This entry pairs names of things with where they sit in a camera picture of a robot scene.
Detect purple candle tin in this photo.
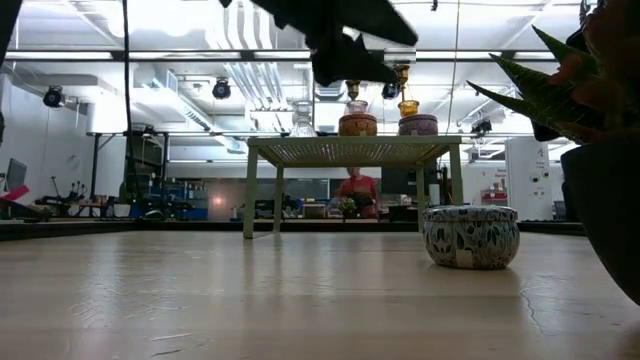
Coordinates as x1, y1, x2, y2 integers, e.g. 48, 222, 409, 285
397, 113, 440, 137

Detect black aluminium table frame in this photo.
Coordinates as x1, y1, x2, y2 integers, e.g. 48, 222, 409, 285
0, 218, 586, 242

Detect black ceiling spotlight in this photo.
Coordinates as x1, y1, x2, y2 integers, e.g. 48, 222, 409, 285
469, 117, 494, 137
41, 85, 67, 109
211, 78, 233, 101

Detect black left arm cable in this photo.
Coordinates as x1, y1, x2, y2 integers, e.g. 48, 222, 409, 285
120, 0, 135, 202

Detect person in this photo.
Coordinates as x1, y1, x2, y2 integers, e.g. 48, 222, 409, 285
335, 166, 380, 219

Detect blue white floral candle tin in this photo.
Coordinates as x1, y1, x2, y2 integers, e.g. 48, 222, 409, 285
422, 205, 522, 272

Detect blue storage bins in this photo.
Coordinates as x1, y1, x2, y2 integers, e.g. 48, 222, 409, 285
164, 180, 210, 222

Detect orange patterned candle tin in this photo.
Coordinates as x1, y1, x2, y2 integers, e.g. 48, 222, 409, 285
337, 112, 379, 138

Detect green succulent plant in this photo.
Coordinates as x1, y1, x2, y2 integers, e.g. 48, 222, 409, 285
466, 0, 640, 147

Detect computer monitor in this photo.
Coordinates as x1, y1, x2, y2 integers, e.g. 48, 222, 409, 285
4, 157, 29, 192

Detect amber glass votive holder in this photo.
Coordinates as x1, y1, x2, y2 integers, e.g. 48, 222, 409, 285
397, 99, 421, 119

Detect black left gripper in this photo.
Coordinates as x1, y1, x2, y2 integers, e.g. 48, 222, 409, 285
218, 0, 419, 88

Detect green perforated metal shelf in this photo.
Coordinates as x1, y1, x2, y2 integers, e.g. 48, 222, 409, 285
243, 135, 464, 240

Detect black plant pot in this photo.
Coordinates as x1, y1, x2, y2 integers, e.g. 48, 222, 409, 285
559, 138, 640, 307

